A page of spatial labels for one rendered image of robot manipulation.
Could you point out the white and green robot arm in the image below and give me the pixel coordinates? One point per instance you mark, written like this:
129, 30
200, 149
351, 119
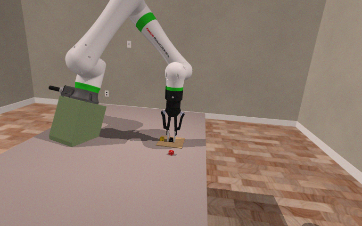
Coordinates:
84, 57

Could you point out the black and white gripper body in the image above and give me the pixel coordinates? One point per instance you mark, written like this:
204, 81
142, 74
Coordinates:
173, 107

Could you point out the tan flat mat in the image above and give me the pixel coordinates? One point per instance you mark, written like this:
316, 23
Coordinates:
177, 144

